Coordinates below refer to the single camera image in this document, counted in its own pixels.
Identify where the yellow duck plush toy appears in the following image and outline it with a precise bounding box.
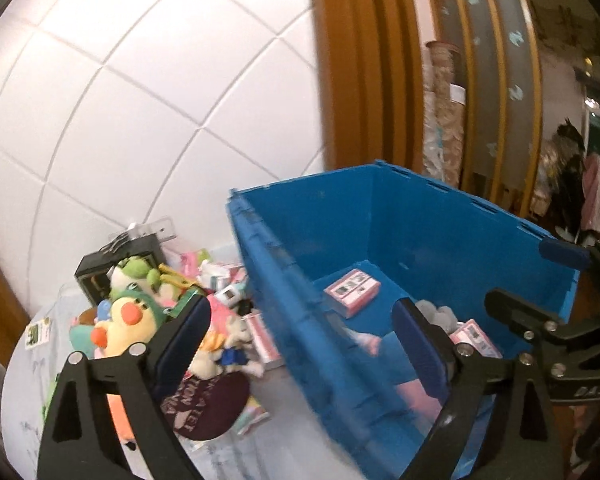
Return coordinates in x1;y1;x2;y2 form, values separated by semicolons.
91;287;173;358

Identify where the green frog plush toy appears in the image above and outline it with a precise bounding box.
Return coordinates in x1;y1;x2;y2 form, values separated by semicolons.
111;256;162;293

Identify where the wooden door frame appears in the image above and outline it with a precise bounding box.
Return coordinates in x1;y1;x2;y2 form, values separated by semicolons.
305;0;426;176

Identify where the pink white plush toy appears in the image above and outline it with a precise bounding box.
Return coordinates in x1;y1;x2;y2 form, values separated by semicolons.
344;329;383;356

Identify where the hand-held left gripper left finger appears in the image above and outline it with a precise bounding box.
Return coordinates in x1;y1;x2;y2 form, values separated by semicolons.
36;291;213;480

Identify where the blue plastic crate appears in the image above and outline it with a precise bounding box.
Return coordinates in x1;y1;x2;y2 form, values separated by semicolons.
226;160;581;480

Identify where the pink printed box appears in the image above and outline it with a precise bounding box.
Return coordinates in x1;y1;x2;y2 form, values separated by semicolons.
450;319;503;358
323;269;382;318

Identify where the grey plush toy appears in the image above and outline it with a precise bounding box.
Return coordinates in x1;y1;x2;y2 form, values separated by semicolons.
414;300;458;333

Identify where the green package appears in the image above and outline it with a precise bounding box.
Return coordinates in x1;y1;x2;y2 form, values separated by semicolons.
167;285;206;321

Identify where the black box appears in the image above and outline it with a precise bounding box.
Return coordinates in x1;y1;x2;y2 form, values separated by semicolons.
75;234;165;306

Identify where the dark figure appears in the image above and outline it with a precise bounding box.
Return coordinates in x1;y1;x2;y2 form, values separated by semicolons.
555;117;588;231

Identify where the green sticker card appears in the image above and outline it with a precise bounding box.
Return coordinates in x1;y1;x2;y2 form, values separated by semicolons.
25;322;51;348

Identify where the yellow plastic item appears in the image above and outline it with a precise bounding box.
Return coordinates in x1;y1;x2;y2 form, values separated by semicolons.
157;265;193;291

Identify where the maroon knit hat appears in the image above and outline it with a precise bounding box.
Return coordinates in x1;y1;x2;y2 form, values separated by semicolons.
161;372;251;441

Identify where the wooden slat screen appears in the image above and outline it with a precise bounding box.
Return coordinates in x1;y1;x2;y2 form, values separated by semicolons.
420;0;543;216

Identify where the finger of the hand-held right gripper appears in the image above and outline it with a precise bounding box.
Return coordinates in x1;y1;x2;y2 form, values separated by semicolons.
484;288;600;356
539;237;600;311

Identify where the pink striped box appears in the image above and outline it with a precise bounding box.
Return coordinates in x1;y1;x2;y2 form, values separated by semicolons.
244;310;283;366

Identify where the metal bracket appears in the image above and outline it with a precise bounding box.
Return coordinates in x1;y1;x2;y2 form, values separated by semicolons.
109;217;175;251

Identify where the small white box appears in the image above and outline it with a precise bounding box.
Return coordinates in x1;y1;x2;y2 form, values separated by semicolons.
215;285;248;311

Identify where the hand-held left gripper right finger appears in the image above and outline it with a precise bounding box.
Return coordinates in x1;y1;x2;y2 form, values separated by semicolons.
391;297;566;480

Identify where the light blue plush toy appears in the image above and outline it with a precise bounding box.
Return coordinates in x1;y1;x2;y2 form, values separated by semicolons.
70;322;98;351

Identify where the pastel tissue packet bundle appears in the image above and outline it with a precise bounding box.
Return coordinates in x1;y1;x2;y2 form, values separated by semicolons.
230;395;271;436

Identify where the rolled patterned fabric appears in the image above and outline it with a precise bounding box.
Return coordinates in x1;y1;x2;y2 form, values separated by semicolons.
422;40;466;186

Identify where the small cream bear plush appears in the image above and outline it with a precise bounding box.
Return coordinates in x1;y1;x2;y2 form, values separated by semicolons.
190;317;266;378

